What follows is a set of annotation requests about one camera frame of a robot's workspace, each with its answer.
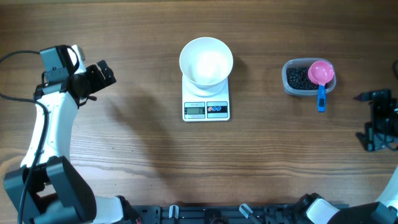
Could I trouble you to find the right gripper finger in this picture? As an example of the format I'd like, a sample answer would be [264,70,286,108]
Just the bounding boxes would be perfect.
[356,133,386,152]
[353,89,391,101]

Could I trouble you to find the pink scoop blue handle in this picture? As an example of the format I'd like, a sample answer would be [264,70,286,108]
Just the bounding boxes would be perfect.
[307,60,335,113]

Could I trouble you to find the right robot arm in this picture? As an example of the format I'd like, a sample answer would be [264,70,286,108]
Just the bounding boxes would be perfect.
[293,89,397,224]

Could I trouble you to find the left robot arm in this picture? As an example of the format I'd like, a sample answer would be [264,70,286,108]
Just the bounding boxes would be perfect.
[4,45,128,223]

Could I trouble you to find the white bowl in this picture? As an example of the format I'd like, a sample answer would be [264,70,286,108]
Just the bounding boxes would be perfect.
[179,37,234,88]

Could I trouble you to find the white digital kitchen scale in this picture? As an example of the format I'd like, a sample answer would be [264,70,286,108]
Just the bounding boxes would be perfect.
[182,76,230,122]

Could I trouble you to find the black beans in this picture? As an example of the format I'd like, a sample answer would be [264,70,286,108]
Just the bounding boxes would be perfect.
[286,67,318,90]

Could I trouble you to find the clear plastic container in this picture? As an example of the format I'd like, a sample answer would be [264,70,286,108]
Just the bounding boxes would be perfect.
[282,58,331,97]

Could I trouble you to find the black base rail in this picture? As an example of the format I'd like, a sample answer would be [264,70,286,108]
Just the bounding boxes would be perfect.
[125,204,311,224]

